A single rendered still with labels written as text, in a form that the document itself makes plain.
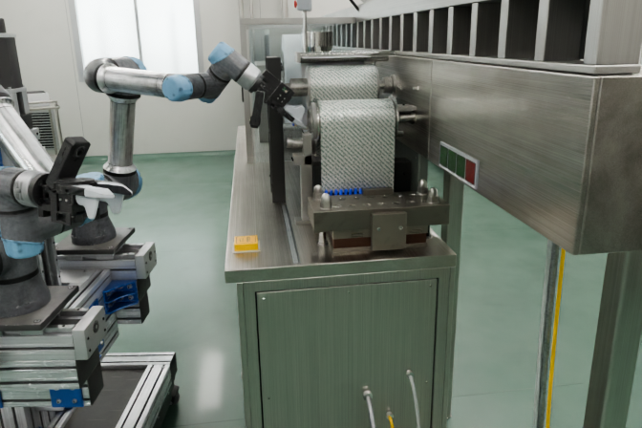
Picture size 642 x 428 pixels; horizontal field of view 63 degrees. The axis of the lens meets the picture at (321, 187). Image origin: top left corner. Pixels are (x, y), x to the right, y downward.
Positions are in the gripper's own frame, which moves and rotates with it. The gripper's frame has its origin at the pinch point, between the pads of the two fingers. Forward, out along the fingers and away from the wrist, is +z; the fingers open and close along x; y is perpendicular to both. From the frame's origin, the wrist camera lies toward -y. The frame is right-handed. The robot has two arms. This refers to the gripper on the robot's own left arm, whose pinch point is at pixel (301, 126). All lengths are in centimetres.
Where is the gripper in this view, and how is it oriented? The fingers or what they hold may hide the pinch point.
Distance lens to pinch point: 169.6
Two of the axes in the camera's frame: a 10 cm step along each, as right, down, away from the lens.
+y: 6.3, -7.7, -1.3
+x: -1.3, -2.6, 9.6
